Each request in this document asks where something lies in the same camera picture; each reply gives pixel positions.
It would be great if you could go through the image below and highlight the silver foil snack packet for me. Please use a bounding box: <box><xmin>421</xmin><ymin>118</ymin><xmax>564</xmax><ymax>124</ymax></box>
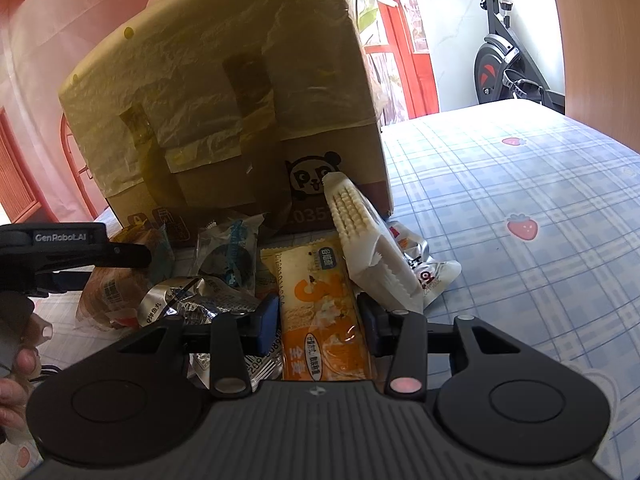
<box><xmin>137</xmin><ymin>277</ymin><xmax>261</xmax><ymax>328</ymax></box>
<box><xmin>187</xmin><ymin>347</ymin><xmax>283</xmax><ymax>393</ymax></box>

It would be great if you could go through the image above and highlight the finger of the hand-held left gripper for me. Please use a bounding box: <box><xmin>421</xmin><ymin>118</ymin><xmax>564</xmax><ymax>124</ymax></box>
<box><xmin>101</xmin><ymin>244</ymin><xmax>152</xmax><ymax>268</ymax></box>

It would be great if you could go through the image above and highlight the white corn-print snack packet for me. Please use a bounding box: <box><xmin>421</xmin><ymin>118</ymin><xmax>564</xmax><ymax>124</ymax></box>
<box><xmin>320</xmin><ymin>171</ymin><xmax>426</xmax><ymax>313</ymax></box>

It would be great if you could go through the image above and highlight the black exercise bike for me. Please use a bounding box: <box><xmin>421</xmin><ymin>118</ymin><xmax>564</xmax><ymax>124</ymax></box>
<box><xmin>442</xmin><ymin>0</ymin><xmax>568</xmax><ymax>116</ymax></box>

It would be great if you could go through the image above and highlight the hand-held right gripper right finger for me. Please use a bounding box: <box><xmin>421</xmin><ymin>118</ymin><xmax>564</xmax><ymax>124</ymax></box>
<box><xmin>356</xmin><ymin>293</ymin><xmax>531</xmax><ymax>402</ymax></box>

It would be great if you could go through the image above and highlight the white red-print pouch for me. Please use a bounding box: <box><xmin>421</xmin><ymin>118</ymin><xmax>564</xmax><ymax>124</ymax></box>
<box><xmin>407</xmin><ymin>255</ymin><xmax>463</xmax><ymax>308</ymax></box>

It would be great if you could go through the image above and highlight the clear bread packet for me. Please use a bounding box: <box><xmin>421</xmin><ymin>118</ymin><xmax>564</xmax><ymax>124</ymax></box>
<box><xmin>75</xmin><ymin>222</ymin><xmax>173</xmax><ymax>331</ymax></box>

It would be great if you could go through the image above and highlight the wooden panel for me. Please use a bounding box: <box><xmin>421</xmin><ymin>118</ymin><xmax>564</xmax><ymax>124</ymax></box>
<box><xmin>545</xmin><ymin>0</ymin><xmax>640</xmax><ymax>156</ymax></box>

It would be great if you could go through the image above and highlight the plastic-wrapped cardboard box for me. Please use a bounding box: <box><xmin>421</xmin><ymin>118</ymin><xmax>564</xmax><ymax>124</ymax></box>
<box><xmin>57</xmin><ymin>0</ymin><xmax>396</xmax><ymax>236</ymax></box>

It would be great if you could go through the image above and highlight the person's left hand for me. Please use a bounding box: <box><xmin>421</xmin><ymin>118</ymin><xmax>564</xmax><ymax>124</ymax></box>
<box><xmin>0</xmin><ymin>313</ymin><xmax>53</xmax><ymax>432</ymax></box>

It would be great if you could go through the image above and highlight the dark cookie packet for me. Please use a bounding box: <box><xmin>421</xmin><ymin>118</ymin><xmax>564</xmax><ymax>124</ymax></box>
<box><xmin>195</xmin><ymin>214</ymin><xmax>266</xmax><ymax>296</ymax></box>

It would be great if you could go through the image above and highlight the silver red-print pouch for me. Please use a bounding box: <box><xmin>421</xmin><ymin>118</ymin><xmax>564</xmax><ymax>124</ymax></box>
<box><xmin>387</xmin><ymin>220</ymin><xmax>431</xmax><ymax>261</ymax></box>

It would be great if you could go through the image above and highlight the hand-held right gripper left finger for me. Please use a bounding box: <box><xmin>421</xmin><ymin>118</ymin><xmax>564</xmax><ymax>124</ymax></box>
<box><xmin>117</xmin><ymin>293</ymin><xmax>280</xmax><ymax>397</ymax></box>

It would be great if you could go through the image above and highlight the orange white snack bar packet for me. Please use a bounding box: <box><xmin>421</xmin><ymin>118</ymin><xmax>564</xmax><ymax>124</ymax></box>
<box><xmin>260</xmin><ymin>240</ymin><xmax>373</xmax><ymax>382</ymax></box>

